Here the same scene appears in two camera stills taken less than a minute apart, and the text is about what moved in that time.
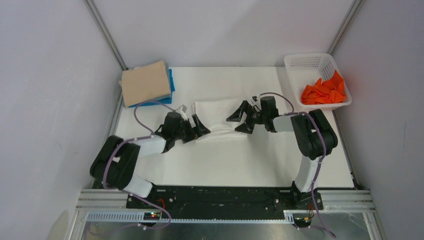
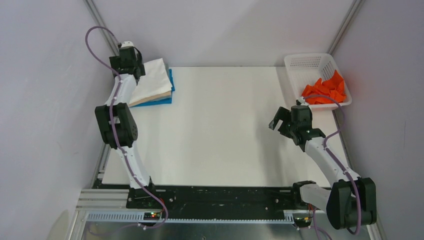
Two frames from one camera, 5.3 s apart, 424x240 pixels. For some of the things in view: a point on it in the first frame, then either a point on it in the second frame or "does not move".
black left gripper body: [185, 132] to [139, 64]
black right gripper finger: [246, 128] to [285, 115]
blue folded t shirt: [166, 100] does not move
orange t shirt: [331, 91] does not move
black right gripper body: [255, 117] to [293, 127]
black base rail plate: [220, 202] does not move
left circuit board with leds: [151, 216] does not move
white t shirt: [214, 114] to [155, 82]
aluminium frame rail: [114, 47] does not move
